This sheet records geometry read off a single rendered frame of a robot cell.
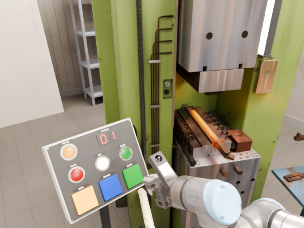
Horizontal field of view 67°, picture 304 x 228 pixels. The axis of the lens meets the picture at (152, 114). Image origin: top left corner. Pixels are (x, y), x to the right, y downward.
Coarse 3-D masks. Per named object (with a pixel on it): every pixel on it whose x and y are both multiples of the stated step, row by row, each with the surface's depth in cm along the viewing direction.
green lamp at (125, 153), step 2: (124, 148) 91; (126, 148) 92; (122, 150) 91; (124, 150) 91; (126, 150) 91; (128, 150) 92; (122, 152) 90; (124, 152) 91; (126, 152) 91; (128, 152) 92; (130, 152) 92; (122, 154) 90; (124, 154) 91; (126, 154) 91; (128, 154) 92; (130, 154) 92; (122, 156) 90; (124, 156) 91; (126, 156) 91; (128, 156) 92; (124, 158) 91; (126, 158) 91
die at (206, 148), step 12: (180, 120) 137; (192, 120) 135; (204, 120) 133; (180, 132) 131; (192, 132) 125; (204, 132) 122; (216, 132) 123; (192, 144) 115; (204, 144) 113; (228, 144) 116; (204, 156) 116
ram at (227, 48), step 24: (192, 0) 82; (216, 0) 83; (240, 0) 85; (264, 0) 87; (192, 24) 85; (216, 24) 87; (240, 24) 89; (192, 48) 89; (216, 48) 91; (240, 48) 93
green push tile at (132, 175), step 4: (136, 164) 93; (128, 168) 91; (132, 168) 91; (136, 168) 92; (124, 172) 89; (128, 172) 90; (132, 172) 91; (136, 172) 92; (140, 172) 93; (124, 176) 89; (128, 176) 90; (132, 176) 91; (136, 176) 92; (140, 176) 93; (128, 180) 90; (132, 180) 91; (136, 180) 91; (140, 180) 92; (128, 184) 90; (132, 184) 90; (136, 184) 91; (128, 188) 89
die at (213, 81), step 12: (180, 72) 120; (192, 72) 103; (204, 72) 95; (216, 72) 96; (228, 72) 97; (240, 72) 98; (192, 84) 105; (204, 84) 98; (216, 84) 99; (228, 84) 100; (240, 84) 101
